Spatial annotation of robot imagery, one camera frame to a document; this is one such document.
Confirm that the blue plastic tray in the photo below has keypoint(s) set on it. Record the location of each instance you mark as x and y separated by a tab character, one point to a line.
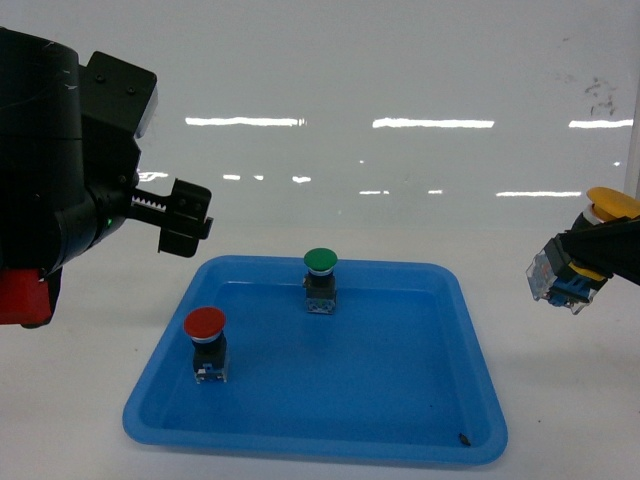
393	376

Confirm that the small dark debris speck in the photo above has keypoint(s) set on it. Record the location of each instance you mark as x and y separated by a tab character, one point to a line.
464	440

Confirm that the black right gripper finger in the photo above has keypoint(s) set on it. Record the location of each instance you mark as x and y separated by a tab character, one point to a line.
610	248

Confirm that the green mushroom push button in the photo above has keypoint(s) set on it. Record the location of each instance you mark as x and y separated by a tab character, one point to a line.
319	282

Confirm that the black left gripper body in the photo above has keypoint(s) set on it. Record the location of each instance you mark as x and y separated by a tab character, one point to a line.
117	101

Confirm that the red mushroom push button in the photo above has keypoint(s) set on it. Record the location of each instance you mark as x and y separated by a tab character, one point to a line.
205	328

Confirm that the yellow mushroom push button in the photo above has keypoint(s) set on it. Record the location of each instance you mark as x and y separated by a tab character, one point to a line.
562	281

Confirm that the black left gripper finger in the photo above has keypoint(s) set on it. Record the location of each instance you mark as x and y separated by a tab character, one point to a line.
181	216

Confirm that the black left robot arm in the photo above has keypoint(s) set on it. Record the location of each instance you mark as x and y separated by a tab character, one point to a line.
69	169

